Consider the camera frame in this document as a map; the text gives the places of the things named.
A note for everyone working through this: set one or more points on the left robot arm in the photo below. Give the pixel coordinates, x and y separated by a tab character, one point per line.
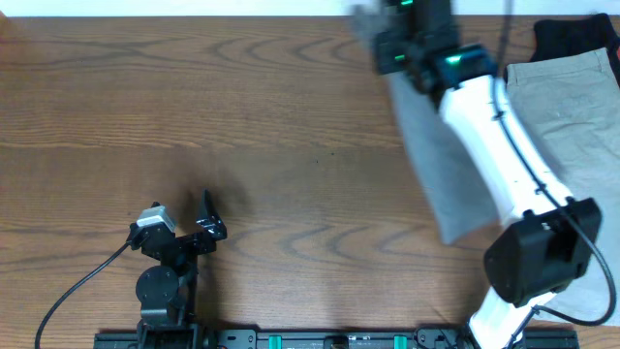
167	292

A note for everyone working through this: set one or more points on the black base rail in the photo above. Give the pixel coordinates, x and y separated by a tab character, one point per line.
339	339

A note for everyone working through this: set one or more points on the black garment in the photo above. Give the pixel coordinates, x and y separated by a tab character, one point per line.
562	38

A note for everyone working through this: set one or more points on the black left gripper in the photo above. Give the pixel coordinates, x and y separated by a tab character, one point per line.
184	242

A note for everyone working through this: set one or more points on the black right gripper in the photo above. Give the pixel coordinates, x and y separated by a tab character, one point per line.
387	53

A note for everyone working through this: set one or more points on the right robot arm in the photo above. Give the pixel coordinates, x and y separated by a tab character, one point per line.
548	237

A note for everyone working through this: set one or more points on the beige shorts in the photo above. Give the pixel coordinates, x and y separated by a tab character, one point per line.
570	107

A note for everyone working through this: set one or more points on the grey shorts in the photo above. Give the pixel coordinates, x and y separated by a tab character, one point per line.
459	199

